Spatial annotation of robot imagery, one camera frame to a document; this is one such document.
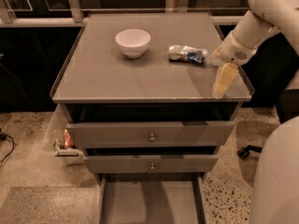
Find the grey middle drawer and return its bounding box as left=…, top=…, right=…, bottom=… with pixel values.
left=84, top=147, right=218, bottom=174

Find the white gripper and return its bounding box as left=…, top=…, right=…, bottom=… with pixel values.
left=211, top=32, right=257, bottom=97

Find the grey top drawer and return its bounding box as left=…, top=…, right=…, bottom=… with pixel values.
left=66, top=104, right=234, bottom=148

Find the grey bottom drawer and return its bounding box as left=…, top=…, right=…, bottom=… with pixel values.
left=98, top=174, right=209, bottom=224

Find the black floor cable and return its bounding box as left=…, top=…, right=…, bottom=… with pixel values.
left=0, top=128, right=17, bottom=165

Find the clear plastic side bin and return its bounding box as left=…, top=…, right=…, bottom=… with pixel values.
left=42, top=105, right=84, bottom=166

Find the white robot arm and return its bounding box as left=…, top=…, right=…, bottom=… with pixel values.
left=212, top=0, right=299, bottom=224

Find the grey drawer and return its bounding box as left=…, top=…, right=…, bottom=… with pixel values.
left=98, top=174, right=209, bottom=224
left=66, top=104, right=234, bottom=148
left=84, top=147, right=218, bottom=174

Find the grey drawer cabinet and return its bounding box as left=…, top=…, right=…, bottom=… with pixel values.
left=50, top=11, right=255, bottom=224

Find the orange snack packet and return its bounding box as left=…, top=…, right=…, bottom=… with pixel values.
left=64, top=130, right=74, bottom=148

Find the grey floor mat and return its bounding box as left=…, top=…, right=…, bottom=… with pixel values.
left=0, top=186, right=98, bottom=224

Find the black office chair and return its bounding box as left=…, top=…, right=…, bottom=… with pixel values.
left=237, top=89, right=299, bottom=159

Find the white ceramic bowl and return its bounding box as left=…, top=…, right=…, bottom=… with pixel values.
left=115, top=29, right=151, bottom=59

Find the crushed silver redbull can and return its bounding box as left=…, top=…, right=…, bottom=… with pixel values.
left=168, top=45, right=207, bottom=65

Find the metal window railing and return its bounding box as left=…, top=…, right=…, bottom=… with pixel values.
left=1, top=0, right=249, bottom=24

